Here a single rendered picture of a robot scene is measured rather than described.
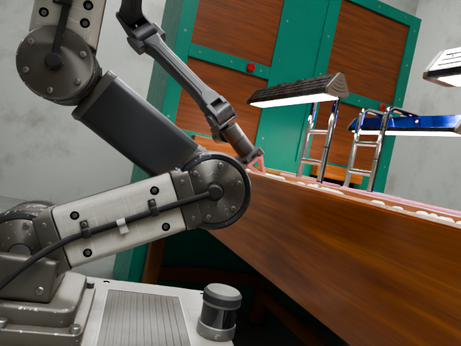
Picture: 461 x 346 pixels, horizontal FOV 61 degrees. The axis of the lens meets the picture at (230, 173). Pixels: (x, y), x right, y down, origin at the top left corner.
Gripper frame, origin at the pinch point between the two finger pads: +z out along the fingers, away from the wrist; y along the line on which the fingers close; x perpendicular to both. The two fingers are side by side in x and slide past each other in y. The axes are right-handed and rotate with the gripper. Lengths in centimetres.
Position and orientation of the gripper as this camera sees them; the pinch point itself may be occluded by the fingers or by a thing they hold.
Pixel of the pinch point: (262, 173)
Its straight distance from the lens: 131.6
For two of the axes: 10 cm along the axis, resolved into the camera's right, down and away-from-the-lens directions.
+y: -3.4, -1.0, 9.3
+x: -7.3, 6.5, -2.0
